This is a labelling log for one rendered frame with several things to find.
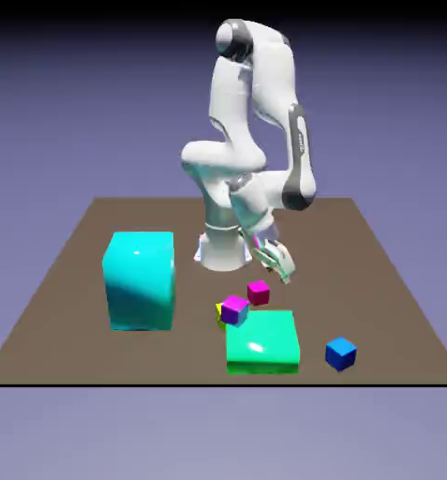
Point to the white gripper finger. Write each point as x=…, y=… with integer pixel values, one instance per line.
x=285, y=279

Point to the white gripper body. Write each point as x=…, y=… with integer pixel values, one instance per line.
x=276, y=255

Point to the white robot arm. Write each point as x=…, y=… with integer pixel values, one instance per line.
x=230, y=112

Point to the small magenta cube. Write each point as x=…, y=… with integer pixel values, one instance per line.
x=258, y=291

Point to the small purple cube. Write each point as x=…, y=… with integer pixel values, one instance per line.
x=233, y=309

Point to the small yellow cube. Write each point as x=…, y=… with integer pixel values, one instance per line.
x=219, y=313

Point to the small blue cube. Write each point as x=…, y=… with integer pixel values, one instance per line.
x=340, y=353

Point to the large green box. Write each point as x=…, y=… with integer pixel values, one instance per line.
x=262, y=341

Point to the large cyan box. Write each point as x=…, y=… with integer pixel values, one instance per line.
x=140, y=277

